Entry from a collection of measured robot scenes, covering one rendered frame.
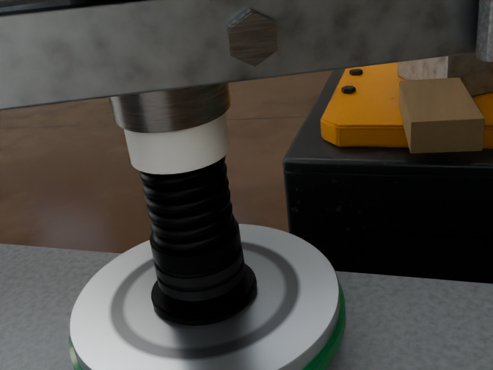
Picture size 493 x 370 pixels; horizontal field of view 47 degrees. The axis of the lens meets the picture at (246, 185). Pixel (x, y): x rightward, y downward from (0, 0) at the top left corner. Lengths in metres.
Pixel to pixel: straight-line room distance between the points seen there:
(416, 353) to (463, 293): 0.09
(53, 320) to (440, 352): 0.35
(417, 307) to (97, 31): 0.35
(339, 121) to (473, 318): 0.55
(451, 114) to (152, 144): 0.58
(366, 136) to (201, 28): 0.69
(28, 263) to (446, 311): 0.44
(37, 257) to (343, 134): 0.54
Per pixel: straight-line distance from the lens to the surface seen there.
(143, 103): 0.36
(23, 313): 0.61
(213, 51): 0.32
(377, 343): 0.49
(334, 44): 0.34
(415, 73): 1.16
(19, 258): 0.70
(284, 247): 0.50
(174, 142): 0.37
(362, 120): 1.00
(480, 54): 0.35
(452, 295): 0.55
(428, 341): 0.50
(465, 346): 0.50
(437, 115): 0.87
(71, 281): 0.63
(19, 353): 0.56
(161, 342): 0.43
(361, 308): 0.52
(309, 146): 1.01
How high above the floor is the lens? 1.13
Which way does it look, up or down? 26 degrees down
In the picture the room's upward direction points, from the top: 7 degrees counter-clockwise
